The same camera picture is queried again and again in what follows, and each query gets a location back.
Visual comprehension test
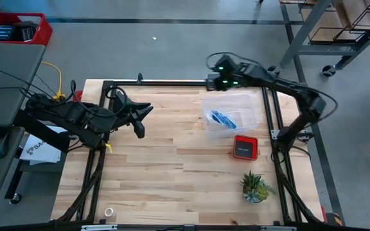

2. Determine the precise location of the red plastic crate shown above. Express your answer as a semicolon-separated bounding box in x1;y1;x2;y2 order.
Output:
0;12;53;47

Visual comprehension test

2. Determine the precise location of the black device in crate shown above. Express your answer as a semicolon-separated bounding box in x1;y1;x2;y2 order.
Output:
13;21;39;43

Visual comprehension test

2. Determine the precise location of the black cable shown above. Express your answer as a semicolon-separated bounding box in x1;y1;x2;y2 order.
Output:
0;86;44;100
0;62;60;100

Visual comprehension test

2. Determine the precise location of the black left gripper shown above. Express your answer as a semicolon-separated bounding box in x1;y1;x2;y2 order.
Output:
109;90;155;139

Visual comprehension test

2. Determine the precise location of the grey desk top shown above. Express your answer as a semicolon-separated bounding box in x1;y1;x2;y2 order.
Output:
0;42;47;128

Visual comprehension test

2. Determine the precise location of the black desk leg with caster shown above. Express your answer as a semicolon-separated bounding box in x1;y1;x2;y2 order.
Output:
4;160;23;205

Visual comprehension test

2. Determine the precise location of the tan cardboard box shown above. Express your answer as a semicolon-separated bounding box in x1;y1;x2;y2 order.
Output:
300;0;370;42

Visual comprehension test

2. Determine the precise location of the red and black box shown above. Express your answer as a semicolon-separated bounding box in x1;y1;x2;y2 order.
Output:
232;134;259;161

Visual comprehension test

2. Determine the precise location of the black wire rack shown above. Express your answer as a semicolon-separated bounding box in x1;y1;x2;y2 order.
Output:
308;3;370;44

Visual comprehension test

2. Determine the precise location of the small potted succulent plant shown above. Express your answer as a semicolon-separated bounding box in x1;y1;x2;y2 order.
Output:
239;169;278;205

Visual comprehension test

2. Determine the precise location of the blue elastic bandage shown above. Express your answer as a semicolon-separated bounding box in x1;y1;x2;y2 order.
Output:
210;109;238;130

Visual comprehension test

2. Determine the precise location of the yellow black hazard block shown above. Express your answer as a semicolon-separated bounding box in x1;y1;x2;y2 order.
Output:
327;212;344;227

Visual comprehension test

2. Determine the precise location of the clear plastic container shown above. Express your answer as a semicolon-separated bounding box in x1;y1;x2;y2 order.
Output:
202;90;260;141

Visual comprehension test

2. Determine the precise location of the grey metal wheeled table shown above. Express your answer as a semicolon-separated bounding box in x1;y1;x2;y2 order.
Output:
267;0;370;78

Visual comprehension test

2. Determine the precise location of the blue black battery pack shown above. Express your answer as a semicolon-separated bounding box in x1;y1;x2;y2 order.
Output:
0;24;15;42

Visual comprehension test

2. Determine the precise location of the white printed paper sheet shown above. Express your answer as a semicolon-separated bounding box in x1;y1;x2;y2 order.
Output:
19;124;64;165

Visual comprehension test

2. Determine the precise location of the yellow power cable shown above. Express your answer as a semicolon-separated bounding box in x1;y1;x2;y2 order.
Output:
40;60;67;103

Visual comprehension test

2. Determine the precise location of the black computer mouse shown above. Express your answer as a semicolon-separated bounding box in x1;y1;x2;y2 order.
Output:
0;130;12;160

